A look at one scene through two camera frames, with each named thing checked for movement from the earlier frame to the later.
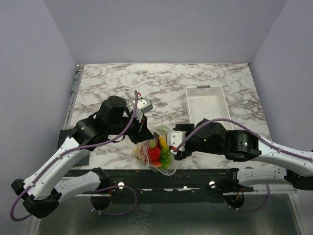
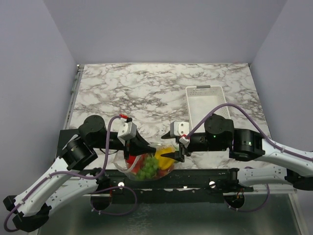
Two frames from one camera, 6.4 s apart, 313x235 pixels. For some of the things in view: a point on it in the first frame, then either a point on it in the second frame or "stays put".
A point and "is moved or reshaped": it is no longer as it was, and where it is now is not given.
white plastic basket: [207, 102] stays put
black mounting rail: [183, 186] stays put
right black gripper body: [193, 144] stays put
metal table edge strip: [80, 68] stays put
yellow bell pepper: [163, 142] -> [165, 162]
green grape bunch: [166, 157] -> [149, 170]
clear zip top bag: [155, 152] is moved or reshaped
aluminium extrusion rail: [274, 189] stays put
